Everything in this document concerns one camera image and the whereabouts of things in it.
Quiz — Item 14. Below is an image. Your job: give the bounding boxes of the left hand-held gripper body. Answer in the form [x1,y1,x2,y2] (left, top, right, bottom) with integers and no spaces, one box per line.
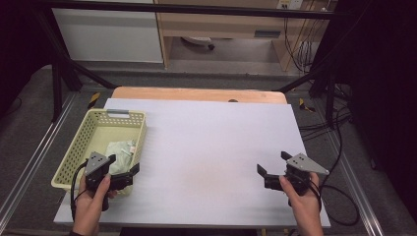
[84,150,135,192]

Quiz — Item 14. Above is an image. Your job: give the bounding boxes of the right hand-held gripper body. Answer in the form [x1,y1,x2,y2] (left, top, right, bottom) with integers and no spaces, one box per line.
[264,152,330,195]

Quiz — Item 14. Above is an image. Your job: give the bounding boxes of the light green baby garment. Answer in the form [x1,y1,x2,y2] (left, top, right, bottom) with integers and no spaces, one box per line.
[104,140,137,175]

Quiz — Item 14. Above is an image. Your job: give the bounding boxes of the pale yellow perforated plastic basket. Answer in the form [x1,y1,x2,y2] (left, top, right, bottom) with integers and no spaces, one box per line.
[50,108,148,198]

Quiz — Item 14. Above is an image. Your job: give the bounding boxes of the person's right hand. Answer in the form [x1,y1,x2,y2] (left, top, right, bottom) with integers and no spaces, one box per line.
[278,172,321,215]

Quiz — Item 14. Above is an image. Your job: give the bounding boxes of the person's left hand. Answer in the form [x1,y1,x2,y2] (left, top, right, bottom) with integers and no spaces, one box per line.
[72,174,118,220]

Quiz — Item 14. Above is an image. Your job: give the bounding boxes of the yellow and black floor tape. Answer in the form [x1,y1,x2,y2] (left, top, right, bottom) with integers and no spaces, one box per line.
[298,97,316,113]
[88,91,101,110]

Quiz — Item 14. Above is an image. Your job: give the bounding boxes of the white table cover board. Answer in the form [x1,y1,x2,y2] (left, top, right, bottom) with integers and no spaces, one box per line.
[53,97,331,229]

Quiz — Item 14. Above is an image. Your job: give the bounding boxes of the black curtain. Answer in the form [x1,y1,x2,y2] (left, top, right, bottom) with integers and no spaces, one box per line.
[328,0,417,214]
[0,0,55,116]

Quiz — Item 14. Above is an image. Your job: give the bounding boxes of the white cabinet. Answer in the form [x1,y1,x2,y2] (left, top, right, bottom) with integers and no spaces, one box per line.
[52,8,164,64]

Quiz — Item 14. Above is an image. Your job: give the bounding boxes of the white and black floor object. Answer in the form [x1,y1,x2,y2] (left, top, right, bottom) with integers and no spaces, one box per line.
[181,36,215,51]

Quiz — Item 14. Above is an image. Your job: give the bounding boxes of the light wooden desk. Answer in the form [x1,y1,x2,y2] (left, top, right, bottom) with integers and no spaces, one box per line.
[153,0,338,72]

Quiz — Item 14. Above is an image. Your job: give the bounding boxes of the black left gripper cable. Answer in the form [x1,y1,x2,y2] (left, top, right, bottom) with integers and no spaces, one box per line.
[70,159,90,221]

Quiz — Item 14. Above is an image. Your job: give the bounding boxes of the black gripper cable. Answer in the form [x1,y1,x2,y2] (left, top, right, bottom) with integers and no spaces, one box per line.
[308,183,361,227]
[70,159,90,221]

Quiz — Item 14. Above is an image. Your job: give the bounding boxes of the black floor cables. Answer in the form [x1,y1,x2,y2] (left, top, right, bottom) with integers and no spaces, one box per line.
[299,83,354,143]

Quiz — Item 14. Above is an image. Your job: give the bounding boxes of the metal floor rail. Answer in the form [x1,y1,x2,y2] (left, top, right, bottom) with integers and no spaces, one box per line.
[323,131,386,236]
[0,92,78,227]

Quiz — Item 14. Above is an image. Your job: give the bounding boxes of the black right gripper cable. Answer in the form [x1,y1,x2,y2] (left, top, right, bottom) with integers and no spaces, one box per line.
[308,183,361,227]

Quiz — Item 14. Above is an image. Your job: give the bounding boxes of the black metal frame leg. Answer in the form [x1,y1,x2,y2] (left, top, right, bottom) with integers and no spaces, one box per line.
[32,9,117,123]
[278,62,339,130]

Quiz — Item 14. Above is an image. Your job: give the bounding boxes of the hanging black cable bundle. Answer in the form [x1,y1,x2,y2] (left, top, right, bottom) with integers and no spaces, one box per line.
[283,16,324,74]

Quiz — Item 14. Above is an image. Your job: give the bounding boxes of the dark green drawer handle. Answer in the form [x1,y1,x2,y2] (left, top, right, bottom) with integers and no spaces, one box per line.
[254,29,282,39]

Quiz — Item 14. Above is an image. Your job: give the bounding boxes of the white wall power socket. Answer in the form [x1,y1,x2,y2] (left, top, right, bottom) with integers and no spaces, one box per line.
[276,0,304,10]

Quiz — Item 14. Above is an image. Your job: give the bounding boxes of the black metal frame crossbar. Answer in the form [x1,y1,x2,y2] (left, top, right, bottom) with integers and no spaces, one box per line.
[42,0,335,20]

